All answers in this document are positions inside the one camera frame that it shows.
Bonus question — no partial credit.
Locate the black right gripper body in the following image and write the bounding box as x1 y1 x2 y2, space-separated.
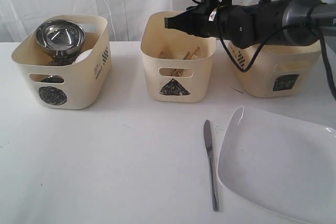
191 0 232 37

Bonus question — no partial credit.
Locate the wooden chopstick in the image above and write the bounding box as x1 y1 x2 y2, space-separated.
159 51 181 77
183 47 200 60

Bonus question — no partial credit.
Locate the white ceramic bowl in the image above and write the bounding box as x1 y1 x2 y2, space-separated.
73 49 92 64

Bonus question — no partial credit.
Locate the steel table knife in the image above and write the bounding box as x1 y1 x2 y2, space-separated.
203 120 219 212

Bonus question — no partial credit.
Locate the stainless steel bowl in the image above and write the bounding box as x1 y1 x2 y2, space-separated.
35 19 86 66

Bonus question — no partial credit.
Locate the white rectangular plate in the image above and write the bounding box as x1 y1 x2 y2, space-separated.
217 106 335 223

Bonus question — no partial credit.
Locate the steel mug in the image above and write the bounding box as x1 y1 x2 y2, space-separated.
41 75 64 83

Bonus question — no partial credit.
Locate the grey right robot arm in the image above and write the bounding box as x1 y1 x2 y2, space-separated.
164 0 335 49

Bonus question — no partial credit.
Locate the cream bin with triangle mark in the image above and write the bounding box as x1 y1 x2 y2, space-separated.
141 11 216 103

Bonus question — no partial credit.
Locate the cream bin with square mark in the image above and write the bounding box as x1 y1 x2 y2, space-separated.
229 41 321 98

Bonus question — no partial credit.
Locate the cream bin with circle mark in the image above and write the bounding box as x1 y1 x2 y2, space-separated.
12 15 111 109

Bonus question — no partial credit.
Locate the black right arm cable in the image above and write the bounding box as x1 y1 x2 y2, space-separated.
188 0 336 96

